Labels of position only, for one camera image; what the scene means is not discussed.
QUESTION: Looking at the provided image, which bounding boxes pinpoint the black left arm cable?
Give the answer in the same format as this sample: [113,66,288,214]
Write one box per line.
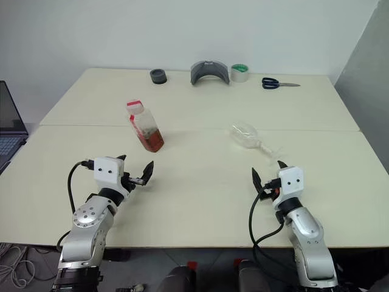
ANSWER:
[56,158,95,252]

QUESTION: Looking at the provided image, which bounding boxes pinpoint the clear wine glass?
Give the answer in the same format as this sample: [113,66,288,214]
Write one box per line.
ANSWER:
[229,121,285,167]

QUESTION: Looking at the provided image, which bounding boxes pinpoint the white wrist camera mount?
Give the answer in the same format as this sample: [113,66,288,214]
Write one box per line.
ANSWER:
[93,156,132,201]
[277,166,305,202]

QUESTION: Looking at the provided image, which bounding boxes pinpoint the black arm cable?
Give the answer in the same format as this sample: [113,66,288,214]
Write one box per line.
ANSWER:
[249,178,288,292]
[56,158,95,252]

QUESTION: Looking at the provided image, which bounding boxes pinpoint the plastic bottle with red contents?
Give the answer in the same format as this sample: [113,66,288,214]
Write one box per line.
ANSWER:
[125,99,165,153]

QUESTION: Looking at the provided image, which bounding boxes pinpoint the dark rounded shape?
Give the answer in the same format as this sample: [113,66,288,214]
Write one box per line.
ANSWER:
[233,258,272,292]
[157,260,198,292]

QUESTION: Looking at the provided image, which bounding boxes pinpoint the tape roll with green core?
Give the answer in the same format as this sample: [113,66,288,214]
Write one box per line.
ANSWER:
[230,63,250,83]

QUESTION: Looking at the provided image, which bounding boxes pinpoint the grey partition panel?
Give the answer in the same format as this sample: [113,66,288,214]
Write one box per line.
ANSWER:
[333,0,389,178]

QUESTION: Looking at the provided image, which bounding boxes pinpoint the white floor cables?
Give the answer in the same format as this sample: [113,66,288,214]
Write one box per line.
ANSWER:
[0,242,36,289]

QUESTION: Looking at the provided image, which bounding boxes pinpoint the black tape roll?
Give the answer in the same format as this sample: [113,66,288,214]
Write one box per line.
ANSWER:
[150,69,168,85]

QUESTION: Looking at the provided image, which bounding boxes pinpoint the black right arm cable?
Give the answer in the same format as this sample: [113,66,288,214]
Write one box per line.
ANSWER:
[249,178,288,292]

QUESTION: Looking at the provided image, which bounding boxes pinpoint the black handled scissors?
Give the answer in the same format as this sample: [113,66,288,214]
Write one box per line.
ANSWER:
[261,77,301,90]

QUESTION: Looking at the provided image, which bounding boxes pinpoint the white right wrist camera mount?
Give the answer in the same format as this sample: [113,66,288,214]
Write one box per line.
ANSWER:
[277,166,305,202]

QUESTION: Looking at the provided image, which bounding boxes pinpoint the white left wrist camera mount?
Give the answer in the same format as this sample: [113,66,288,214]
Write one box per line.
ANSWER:
[93,156,132,201]

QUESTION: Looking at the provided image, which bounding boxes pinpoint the grey curved plastic visor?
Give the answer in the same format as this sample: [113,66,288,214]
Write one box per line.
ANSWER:
[190,60,230,87]

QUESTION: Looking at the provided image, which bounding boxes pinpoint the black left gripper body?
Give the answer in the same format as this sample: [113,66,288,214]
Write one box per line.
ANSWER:
[120,171,144,195]

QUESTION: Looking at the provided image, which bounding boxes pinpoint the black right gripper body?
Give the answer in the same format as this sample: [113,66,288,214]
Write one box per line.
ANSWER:
[258,178,281,202]

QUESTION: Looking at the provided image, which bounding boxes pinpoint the dark laptop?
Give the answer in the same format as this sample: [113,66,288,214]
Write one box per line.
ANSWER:
[0,80,30,175]

